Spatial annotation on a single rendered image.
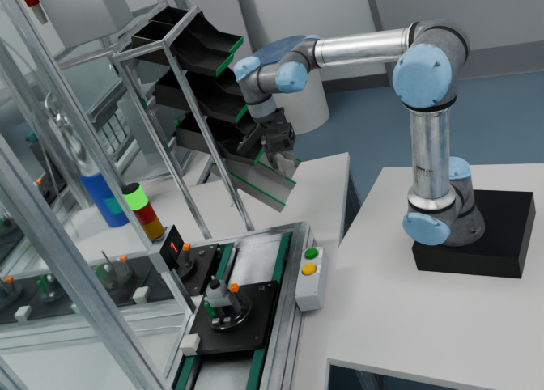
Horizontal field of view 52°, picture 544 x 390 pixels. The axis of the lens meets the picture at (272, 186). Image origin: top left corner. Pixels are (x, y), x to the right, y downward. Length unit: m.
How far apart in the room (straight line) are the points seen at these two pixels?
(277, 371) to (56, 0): 1.99
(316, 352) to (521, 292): 0.56
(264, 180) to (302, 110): 2.65
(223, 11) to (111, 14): 2.51
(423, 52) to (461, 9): 3.40
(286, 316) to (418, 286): 0.39
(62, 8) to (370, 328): 1.98
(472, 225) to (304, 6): 3.66
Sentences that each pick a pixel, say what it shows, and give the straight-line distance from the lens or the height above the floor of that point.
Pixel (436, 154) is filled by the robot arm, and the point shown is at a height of 1.32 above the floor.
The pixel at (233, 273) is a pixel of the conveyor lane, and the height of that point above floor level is 0.92.
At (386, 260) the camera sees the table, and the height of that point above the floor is 0.86.
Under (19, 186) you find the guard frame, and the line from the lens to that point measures 0.71.
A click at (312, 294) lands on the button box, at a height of 0.96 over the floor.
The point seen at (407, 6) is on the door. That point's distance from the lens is 4.67.
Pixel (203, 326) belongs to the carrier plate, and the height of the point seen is 0.97.
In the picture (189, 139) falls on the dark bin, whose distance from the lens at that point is 1.88.
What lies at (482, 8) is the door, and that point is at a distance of 4.55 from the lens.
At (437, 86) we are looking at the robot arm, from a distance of 1.19.
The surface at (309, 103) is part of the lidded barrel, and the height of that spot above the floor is 0.24.
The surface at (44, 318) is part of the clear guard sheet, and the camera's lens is 0.73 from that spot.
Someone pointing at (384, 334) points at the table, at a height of 0.86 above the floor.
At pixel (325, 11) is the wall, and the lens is 4.98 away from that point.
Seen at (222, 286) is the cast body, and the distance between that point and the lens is 1.57.
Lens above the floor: 2.00
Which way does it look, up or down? 29 degrees down
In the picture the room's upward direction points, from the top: 23 degrees counter-clockwise
